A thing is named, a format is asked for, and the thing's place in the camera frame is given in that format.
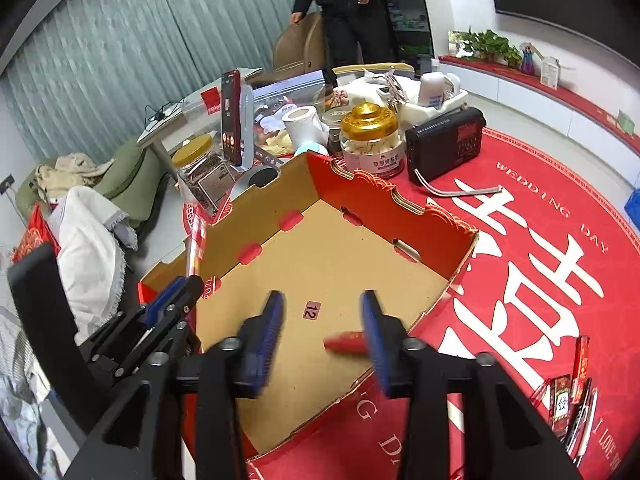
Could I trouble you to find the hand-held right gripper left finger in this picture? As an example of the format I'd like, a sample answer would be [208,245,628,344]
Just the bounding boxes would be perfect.
[65,290,286,480]

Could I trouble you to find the glass jar with gold lid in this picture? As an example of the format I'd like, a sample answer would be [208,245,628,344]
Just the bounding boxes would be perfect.
[340,101,405,178]

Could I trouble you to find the brown chair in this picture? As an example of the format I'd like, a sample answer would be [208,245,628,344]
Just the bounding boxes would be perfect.
[272,12,326,72]

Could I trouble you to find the clear plastic zip bag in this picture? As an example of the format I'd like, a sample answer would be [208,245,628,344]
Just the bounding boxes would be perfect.
[182,70,338,126]

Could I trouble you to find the silver phone stand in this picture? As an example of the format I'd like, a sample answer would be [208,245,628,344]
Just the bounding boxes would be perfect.
[227,85,296,203]

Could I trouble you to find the white plastic basket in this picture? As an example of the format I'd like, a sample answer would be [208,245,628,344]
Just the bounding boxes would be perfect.
[397,87,469,128]

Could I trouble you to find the white toilet paper roll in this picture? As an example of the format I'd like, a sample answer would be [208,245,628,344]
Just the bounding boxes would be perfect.
[281,106,323,153]

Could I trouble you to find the slim grey pen-like tube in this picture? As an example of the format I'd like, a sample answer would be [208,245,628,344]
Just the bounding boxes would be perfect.
[570,335,592,403]

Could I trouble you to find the grey patterned cloth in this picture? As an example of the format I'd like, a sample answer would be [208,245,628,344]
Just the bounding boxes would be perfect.
[0,305,61,480]

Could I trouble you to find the white carton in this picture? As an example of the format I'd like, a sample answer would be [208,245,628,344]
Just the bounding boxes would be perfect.
[540,56,561,88]

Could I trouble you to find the white cloth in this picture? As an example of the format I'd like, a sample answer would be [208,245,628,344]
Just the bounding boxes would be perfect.
[50,186,138,333]

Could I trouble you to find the glass jar with yellow lid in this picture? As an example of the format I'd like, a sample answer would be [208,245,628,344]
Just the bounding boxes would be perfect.
[171,135,236,211]

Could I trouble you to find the red round printed tablecloth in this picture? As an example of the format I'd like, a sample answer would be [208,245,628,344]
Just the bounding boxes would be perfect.
[182,127,640,480]

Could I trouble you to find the small jar with dark lid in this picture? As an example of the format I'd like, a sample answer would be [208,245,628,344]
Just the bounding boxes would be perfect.
[322,107,346,147]

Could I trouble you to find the red smartphone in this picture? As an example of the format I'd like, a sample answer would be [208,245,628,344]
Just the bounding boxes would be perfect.
[220,70,244,167]

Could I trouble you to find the beige clothes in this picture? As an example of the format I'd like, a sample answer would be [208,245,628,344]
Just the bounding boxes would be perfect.
[35,152,113,201]

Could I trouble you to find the black portable radio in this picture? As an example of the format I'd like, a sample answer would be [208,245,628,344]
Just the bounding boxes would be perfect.
[405,106,503,198]

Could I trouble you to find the black cable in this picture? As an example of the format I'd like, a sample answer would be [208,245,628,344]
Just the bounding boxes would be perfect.
[145,100,186,123]

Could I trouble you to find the yellowish snack bag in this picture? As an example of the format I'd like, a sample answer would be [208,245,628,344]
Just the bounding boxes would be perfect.
[262,130,293,158]

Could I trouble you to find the red ledge runner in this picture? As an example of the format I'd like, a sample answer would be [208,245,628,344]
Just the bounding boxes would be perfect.
[437,55,640,136]

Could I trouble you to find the long dark packet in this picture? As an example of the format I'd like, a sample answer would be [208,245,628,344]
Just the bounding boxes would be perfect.
[565,390,598,466]

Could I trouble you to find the white bottle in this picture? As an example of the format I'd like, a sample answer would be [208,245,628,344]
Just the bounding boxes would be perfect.
[419,71,447,108]

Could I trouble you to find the small grey desk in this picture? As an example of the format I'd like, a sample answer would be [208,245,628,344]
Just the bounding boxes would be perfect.
[137,67,263,181]

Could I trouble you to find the red packet with green character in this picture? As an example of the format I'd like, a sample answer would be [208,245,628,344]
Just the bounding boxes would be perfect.
[545,375,573,436]

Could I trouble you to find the green armchair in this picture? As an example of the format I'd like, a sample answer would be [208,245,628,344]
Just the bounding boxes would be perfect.
[15,137,168,226]

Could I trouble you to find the red and brown cardboard box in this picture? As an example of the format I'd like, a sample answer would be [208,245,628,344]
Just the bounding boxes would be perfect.
[139,151,480,461]

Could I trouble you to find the glass cabinet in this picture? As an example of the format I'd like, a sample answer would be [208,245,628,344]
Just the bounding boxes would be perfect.
[382,0,433,58]

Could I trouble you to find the white plastic bag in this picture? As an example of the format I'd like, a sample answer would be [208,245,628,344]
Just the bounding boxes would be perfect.
[345,67,396,106]

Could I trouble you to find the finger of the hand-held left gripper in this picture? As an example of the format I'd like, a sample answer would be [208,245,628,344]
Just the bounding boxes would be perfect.
[149,275,206,322]
[82,302,192,382]

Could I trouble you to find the red patterned bag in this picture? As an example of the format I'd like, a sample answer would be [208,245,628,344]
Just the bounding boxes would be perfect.
[11,203,61,263]

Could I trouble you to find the small red packet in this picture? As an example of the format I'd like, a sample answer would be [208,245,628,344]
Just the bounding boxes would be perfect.
[323,331,371,358]

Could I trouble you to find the green potted plant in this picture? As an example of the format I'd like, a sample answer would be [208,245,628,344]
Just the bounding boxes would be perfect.
[448,27,523,68]

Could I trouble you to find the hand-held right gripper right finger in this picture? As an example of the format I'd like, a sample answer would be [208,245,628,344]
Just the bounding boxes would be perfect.
[361,289,583,480]

